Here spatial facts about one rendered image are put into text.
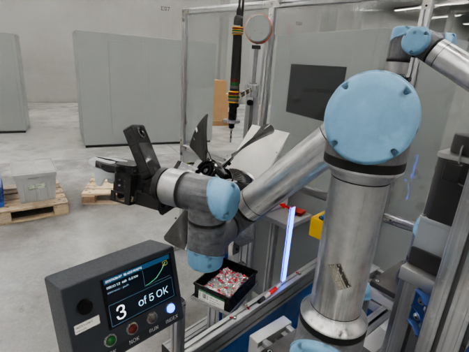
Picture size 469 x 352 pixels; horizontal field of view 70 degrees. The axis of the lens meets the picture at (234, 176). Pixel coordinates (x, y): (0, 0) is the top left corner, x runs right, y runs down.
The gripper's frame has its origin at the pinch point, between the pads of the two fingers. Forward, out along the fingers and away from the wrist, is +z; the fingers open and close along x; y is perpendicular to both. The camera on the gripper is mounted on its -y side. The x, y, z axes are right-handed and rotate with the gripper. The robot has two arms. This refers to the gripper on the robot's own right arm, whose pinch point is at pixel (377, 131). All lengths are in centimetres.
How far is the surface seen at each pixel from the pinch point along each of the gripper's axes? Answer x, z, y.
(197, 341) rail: -70, 63, -15
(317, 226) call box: -3.5, 44.1, -15.9
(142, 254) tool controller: -90, 23, -13
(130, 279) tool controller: -94, 26, -10
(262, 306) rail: -40, 65, -13
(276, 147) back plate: 12, 19, -54
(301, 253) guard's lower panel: 45, 92, -49
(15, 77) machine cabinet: 64, 35, -756
